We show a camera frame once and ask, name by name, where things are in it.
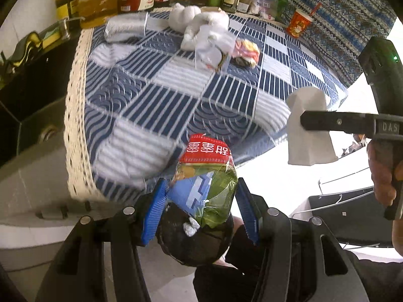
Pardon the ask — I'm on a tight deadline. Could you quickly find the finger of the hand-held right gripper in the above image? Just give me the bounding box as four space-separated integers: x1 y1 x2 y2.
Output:
300 110 378 138

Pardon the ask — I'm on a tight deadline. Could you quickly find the colourful crumpled wrapper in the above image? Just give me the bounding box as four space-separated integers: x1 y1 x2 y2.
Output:
231 38 261 68

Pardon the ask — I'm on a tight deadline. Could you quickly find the white tissue paper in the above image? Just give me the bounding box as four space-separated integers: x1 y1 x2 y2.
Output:
286 86 339 166

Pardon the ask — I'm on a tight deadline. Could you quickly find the blue white patterned tablecloth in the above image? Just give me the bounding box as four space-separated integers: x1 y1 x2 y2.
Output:
64 8 348 202

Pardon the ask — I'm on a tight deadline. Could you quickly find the person's right hand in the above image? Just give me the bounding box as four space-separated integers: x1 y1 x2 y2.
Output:
367 140 398 207

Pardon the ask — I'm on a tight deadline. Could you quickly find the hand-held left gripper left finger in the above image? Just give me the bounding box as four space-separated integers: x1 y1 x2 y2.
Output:
36 178 169 302

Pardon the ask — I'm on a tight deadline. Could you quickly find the blue geometric patterned cloth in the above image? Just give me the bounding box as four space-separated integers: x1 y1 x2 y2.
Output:
280 0 395 89

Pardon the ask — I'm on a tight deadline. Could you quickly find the person's right forearm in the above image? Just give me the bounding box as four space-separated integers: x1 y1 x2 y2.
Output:
392 220 403 249

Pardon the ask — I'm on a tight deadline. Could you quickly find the clear plastic bag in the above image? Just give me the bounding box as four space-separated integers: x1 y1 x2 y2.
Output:
193 33 237 71

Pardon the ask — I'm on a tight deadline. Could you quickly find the green yellow sponge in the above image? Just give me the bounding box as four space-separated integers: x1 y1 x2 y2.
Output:
41 27 68 51

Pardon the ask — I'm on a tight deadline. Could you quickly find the black sink basin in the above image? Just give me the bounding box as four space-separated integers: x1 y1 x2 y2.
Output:
0 47 82 164

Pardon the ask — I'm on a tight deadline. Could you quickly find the person's leg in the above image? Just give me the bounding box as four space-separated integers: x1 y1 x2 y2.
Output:
217 215 244 268

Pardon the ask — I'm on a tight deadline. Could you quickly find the large cooking oil bottle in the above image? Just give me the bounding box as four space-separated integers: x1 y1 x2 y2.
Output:
77 0 118 29

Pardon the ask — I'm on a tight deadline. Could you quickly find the red paper cup with straw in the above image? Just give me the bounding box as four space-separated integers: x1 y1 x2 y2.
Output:
286 3 322 39

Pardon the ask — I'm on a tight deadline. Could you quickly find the white towel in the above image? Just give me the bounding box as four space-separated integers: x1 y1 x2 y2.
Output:
168 3 230 51

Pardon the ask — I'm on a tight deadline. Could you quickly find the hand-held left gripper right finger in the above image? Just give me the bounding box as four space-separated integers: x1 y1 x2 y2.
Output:
236 178 370 302

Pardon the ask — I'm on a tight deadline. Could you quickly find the red label snack packet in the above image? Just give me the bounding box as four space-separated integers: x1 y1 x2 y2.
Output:
170 134 238 229

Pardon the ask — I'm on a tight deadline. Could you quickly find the silver foil pouch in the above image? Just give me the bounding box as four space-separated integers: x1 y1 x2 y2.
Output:
104 12 150 43

